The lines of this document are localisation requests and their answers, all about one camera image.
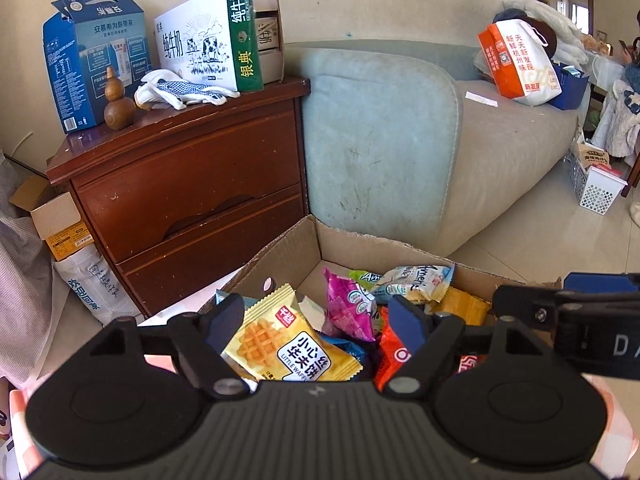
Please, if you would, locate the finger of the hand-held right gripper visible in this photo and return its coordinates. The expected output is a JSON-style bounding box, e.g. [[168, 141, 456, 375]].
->
[[564, 271, 640, 306], [492, 284, 568, 322]]

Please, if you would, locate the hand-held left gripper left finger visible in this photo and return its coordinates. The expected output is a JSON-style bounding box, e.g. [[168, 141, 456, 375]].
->
[[90, 292, 256, 401]]

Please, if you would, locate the green snack packet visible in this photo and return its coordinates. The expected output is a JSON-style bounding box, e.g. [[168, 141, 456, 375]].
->
[[348, 269, 396, 301]]

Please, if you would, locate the grey checked curtain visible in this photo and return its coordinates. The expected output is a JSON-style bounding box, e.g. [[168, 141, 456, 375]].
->
[[0, 150, 71, 386]]

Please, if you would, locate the blue foil chip bag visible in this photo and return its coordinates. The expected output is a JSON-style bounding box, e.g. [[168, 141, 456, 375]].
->
[[320, 332, 381, 381]]

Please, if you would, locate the yellow waffle packet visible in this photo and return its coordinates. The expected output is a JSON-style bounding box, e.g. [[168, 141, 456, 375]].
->
[[221, 282, 365, 383]]

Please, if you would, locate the brown wooden cabinet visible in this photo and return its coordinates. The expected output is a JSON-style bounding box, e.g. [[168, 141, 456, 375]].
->
[[46, 77, 312, 318]]

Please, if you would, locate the brown cardboard box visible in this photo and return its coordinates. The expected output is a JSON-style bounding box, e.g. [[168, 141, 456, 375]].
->
[[252, 0, 286, 86]]

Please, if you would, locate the wooden gourd ornament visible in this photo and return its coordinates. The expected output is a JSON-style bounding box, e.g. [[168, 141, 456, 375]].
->
[[102, 66, 137, 128]]

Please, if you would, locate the white blue snack packet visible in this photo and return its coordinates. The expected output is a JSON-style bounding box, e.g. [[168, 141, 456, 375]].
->
[[385, 264, 457, 306]]

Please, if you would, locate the blue milk carton box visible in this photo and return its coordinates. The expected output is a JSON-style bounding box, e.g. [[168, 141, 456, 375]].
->
[[42, 0, 153, 134]]

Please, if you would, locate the white green milk carton box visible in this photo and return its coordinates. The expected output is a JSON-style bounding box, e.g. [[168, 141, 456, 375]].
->
[[152, 0, 265, 93]]

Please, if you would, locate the light blue sofa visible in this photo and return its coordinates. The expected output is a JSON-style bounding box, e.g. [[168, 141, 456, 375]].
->
[[282, 40, 586, 261]]

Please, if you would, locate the brown paper bag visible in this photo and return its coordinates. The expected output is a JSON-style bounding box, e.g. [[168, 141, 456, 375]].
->
[[575, 142, 613, 171]]

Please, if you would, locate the red noodle snack packet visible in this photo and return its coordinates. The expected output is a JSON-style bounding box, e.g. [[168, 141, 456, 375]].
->
[[375, 305, 488, 393]]

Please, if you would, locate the white printed cardboard box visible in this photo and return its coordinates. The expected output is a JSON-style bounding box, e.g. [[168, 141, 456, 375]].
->
[[197, 214, 563, 391]]

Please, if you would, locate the white plastic bag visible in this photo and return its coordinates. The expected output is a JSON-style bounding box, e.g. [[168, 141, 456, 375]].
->
[[52, 252, 146, 328]]

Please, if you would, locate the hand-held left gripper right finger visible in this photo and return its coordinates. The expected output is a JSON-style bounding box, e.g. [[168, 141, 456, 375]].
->
[[375, 294, 543, 401]]

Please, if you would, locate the dark cloth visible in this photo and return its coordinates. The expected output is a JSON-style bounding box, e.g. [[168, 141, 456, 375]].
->
[[492, 7, 558, 58]]

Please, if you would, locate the orange white shopping bag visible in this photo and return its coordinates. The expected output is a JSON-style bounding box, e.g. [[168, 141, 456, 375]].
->
[[476, 17, 563, 107]]

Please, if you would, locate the white bedding pile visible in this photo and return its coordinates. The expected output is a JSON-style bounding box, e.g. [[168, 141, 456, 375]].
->
[[502, 0, 586, 61]]

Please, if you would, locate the small open cardboard box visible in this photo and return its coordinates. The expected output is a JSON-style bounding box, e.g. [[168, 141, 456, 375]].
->
[[7, 175, 93, 263]]

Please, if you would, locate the yellow snack packet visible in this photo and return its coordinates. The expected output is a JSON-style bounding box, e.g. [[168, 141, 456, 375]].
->
[[425, 285, 493, 328]]

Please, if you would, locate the white perforated basket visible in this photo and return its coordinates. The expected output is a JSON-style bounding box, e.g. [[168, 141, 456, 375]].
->
[[569, 152, 630, 217]]

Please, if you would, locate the magenta white snack packet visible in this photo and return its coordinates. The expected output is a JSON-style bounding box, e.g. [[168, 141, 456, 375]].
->
[[320, 267, 378, 343]]

